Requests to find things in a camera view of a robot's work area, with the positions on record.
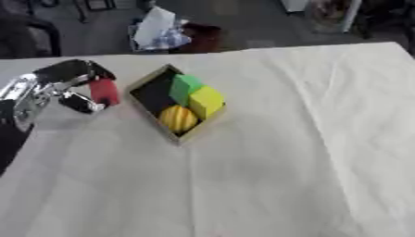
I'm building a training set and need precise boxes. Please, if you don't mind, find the bin with white papers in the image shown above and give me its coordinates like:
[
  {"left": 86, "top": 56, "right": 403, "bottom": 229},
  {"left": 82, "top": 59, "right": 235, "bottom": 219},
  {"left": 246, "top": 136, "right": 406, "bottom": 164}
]
[{"left": 126, "top": 5, "right": 194, "bottom": 53}]

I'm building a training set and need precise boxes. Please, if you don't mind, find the yellow block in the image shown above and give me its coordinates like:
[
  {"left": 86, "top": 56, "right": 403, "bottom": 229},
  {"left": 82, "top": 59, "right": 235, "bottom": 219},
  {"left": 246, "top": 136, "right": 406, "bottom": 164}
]
[{"left": 186, "top": 85, "right": 227, "bottom": 120}]

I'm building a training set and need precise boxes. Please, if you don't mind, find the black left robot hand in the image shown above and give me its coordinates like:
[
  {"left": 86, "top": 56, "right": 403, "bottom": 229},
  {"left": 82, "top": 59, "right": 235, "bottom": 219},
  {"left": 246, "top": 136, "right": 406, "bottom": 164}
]
[{"left": 32, "top": 58, "right": 119, "bottom": 114}]

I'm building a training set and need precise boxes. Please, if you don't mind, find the yellow ribbed toy fruit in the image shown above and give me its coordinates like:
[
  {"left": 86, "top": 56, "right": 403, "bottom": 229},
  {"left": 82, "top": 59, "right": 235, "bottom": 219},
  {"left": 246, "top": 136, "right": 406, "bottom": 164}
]
[{"left": 157, "top": 105, "right": 200, "bottom": 134}]

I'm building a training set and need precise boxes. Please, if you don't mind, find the black chair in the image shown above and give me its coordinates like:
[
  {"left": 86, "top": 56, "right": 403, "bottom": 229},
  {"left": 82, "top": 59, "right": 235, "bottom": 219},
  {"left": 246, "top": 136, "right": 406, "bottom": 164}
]
[{"left": 0, "top": 6, "right": 64, "bottom": 59}]

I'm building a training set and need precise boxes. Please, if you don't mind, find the tan cardboard box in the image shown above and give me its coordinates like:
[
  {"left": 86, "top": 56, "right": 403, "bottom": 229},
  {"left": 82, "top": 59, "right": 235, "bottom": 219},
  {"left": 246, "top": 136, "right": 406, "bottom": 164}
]
[{"left": 124, "top": 63, "right": 229, "bottom": 145}]

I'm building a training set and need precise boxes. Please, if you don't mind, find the clear plastic container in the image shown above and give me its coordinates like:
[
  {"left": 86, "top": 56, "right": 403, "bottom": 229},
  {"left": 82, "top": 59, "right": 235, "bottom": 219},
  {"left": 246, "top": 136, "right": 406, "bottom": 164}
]
[{"left": 308, "top": 0, "right": 363, "bottom": 34}]

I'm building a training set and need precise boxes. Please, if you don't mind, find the green block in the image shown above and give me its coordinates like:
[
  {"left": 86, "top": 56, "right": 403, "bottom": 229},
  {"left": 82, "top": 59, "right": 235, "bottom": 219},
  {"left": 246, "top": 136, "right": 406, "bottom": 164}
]
[{"left": 167, "top": 73, "right": 207, "bottom": 107}]

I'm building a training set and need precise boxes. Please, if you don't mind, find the dark red bag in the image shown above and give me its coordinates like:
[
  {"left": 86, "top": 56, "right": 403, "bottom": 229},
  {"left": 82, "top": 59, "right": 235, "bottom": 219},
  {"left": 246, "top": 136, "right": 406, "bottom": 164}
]
[{"left": 170, "top": 22, "right": 224, "bottom": 54}]

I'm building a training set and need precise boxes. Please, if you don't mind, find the red block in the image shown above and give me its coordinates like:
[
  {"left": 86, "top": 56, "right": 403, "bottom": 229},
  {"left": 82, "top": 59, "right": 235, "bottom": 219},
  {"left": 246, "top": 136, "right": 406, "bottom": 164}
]
[{"left": 87, "top": 77, "right": 122, "bottom": 107}]

